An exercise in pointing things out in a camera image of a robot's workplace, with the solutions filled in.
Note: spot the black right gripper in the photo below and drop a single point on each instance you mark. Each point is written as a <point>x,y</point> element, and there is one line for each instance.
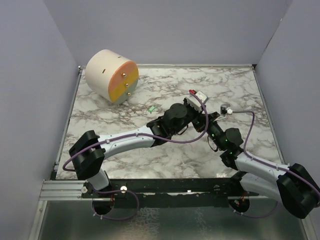
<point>214,116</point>

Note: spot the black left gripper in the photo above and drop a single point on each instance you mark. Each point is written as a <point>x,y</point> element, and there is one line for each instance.
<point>197,114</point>

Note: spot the green key tag with key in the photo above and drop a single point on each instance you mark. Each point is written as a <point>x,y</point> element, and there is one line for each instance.
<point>151,109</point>

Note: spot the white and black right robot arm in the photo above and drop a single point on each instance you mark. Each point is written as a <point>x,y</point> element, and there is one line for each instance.
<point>290,185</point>

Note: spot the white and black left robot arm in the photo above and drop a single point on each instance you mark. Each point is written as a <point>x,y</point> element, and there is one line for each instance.
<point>90,150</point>

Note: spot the cream cylinder with coloured face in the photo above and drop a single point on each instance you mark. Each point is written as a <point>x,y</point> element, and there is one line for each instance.
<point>112,76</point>

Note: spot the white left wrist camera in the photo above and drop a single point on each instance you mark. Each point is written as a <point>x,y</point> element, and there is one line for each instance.
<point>197,99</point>

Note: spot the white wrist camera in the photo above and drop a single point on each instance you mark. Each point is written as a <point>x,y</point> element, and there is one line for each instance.
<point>197,99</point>
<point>225,109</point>

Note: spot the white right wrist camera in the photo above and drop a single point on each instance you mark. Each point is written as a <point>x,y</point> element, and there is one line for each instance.
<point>225,109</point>

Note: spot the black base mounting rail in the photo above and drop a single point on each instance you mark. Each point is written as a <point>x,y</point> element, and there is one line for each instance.
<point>168,192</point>

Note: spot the aluminium table frame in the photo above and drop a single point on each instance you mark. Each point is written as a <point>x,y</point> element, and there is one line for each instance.
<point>62,213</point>

